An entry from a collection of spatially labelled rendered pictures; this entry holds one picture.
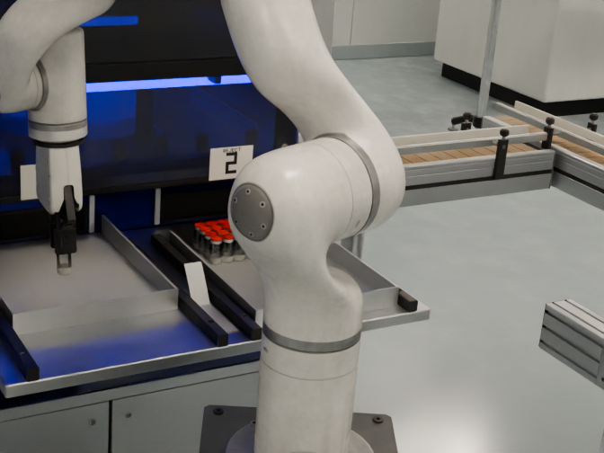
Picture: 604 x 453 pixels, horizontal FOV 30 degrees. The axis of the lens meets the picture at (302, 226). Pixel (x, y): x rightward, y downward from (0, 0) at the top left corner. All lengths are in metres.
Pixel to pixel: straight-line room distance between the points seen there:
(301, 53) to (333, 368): 0.37
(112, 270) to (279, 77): 0.73
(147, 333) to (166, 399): 0.49
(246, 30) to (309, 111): 0.12
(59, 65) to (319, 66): 0.46
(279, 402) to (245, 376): 0.88
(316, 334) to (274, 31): 0.35
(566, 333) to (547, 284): 1.60
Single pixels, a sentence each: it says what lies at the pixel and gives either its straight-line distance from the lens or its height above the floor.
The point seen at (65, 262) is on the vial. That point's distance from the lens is 1.73.
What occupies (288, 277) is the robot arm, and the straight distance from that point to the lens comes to 1.26.
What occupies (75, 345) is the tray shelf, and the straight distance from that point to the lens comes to 1.67.
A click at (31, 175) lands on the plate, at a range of 1.90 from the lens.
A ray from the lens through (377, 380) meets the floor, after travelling 3.47.
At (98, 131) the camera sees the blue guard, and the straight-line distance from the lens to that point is 1.92.
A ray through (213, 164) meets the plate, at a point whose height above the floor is 1.02.
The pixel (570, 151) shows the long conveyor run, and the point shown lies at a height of 0.93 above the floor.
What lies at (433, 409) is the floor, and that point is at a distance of 3.36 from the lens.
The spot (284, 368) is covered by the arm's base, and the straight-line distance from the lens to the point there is 1.34.
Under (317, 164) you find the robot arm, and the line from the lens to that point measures 1.23.
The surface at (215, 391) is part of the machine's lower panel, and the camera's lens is 2.22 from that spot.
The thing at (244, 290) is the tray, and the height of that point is 0.88.
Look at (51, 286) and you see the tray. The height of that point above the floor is 0.88.
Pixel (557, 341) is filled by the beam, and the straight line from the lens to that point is 2.77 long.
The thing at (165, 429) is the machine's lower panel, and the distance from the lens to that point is 2.22.
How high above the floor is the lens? 1.65
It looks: 21 degrees down
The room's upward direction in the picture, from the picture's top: 5 degrees clockwise
